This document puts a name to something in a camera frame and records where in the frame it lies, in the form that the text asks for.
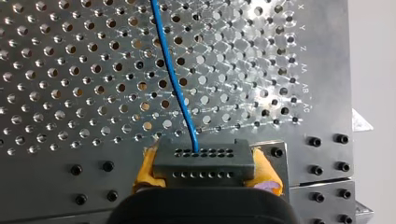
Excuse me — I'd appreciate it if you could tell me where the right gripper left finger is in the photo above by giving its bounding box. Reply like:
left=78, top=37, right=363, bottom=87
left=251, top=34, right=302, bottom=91
left=132, top=143, right=168, bottom=195

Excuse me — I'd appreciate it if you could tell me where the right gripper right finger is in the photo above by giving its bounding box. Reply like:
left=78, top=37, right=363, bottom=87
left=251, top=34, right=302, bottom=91
left=245, top=147, right=285, bottom=197

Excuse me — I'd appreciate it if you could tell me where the blue cable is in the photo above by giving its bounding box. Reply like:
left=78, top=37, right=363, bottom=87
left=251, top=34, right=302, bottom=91
left=149, top=0, right=257, bottom=189

